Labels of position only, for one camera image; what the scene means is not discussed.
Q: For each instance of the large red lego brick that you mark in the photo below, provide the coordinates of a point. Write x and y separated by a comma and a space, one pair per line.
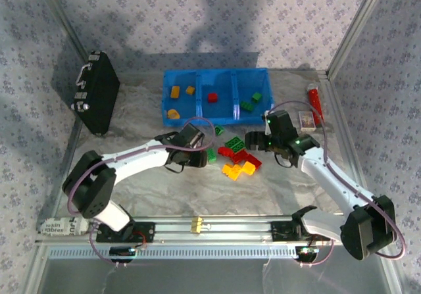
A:
255, 161
241, 156

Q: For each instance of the red arch lego brick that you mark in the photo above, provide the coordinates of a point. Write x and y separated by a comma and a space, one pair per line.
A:
224, 151

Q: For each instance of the small green lego brick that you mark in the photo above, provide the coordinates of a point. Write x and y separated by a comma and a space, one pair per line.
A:
219, 130

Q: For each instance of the long yellow lego brick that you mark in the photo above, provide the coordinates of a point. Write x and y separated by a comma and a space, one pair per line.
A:
232, 171

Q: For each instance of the yellow round lego brick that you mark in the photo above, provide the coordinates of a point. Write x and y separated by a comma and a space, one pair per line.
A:
173, 114

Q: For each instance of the small red lego brick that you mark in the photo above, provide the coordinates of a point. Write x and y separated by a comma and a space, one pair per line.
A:
212, 98

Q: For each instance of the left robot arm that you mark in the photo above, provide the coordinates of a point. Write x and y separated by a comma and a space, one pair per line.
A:
138, 157

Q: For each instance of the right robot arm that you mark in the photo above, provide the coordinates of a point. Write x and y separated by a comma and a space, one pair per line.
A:
329, 182

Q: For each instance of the small card box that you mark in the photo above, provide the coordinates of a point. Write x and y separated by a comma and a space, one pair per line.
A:
307, 121

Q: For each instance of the blue three-compartment bin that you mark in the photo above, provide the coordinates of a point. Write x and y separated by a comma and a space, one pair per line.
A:
184, 121

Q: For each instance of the red glitter tube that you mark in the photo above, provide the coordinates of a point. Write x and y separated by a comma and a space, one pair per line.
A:
315, 103

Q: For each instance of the yellow connector block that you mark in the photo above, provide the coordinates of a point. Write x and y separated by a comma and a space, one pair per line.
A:
196, 225

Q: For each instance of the black carry case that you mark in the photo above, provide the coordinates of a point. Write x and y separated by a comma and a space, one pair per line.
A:
102, 90

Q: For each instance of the left controller board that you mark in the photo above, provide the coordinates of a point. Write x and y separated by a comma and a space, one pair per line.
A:
121, 251

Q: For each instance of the controller board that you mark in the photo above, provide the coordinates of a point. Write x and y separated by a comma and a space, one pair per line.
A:
306, 251
121, 251

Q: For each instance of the right controller board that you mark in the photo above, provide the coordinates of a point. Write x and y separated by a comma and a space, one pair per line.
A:
306, 251

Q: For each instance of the floral patterned backdrop cloth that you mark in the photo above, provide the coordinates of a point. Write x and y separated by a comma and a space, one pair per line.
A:
210, 17

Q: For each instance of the white label sticker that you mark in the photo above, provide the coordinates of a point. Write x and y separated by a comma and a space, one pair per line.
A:
62, 226

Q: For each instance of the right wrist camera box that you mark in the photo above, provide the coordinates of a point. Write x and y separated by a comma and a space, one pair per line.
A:
266, 123

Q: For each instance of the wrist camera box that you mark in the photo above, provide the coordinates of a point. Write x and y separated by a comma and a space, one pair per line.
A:
189, 134
266, 123

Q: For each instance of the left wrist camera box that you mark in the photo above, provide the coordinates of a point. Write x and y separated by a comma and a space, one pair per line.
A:
189, 134

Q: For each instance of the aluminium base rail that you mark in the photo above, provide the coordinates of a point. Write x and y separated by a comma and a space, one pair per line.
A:
237, 231

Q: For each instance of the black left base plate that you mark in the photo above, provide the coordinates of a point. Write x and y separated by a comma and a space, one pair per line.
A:
148, 231

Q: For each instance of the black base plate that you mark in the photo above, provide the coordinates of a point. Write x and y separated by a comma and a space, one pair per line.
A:
279, 231
148, 231

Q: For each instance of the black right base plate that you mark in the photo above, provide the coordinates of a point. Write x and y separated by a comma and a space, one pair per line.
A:
279, 231

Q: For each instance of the aluminium upright frame post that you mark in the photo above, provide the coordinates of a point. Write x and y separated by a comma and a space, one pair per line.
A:
358, 24
59, 11

